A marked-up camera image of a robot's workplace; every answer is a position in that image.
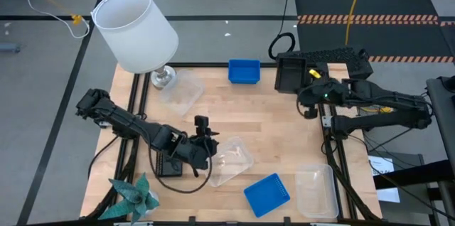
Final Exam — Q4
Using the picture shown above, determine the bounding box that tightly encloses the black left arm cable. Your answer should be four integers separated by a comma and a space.
147, 136, 214, 194

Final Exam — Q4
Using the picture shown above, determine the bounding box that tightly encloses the white paper sheet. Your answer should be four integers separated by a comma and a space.
368, 154, 402, 204

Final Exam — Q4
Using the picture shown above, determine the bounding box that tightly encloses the small blue plastic bin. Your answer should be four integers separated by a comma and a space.
227, 58, 262, 85

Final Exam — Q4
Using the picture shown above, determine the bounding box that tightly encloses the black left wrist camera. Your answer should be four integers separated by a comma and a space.
193, 114, 210, 137

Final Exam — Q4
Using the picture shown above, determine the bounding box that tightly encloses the black aluminium table frame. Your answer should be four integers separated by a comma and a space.
85, 61, 381, 225

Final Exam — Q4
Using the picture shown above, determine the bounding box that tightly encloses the large black perforated crate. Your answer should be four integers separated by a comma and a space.
276, 47, 375, 80

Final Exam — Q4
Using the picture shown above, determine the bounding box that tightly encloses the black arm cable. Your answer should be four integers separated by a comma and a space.
296, 89, 319, 120
147, 136, 214, 194

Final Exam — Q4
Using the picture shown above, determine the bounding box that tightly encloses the black coiled cable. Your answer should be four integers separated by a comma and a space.
267, 0, 296, 60

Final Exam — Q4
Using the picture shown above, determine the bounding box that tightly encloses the yellow plug cable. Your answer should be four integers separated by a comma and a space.
361, 106, 395, 114

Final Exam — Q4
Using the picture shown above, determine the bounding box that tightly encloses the black left base cable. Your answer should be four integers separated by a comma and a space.
87, 135, 120, 179

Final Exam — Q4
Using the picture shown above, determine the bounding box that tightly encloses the black beam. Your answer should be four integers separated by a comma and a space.
373, 159, 455, 190

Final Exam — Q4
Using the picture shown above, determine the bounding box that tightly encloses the black mat with orange stripes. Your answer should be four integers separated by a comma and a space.
293, 0, 455, 64

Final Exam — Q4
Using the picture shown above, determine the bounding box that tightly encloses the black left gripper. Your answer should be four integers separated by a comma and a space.
182, 129, 220, 171

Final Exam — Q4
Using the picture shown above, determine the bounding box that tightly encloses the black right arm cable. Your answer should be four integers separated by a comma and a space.
296, 89, 319, 120

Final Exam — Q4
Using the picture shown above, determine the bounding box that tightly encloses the teal artificial potted plant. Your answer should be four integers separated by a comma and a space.
97, 172, 161, 225

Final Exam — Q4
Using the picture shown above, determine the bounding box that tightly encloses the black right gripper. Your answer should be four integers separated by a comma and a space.
297, 76, 348, 109

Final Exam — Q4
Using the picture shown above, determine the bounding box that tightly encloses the thin white cable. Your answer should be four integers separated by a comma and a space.
16, 0, 91, 40

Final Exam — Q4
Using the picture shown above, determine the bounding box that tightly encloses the small grey flat object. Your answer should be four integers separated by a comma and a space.
0, 42, 21, 54

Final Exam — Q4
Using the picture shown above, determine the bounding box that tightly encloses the white shade table lamp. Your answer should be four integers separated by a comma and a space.
90, 0, 180, 90

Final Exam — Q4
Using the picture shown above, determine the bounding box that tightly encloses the dark grey side desk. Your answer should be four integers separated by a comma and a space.
425, 75, 455, 177

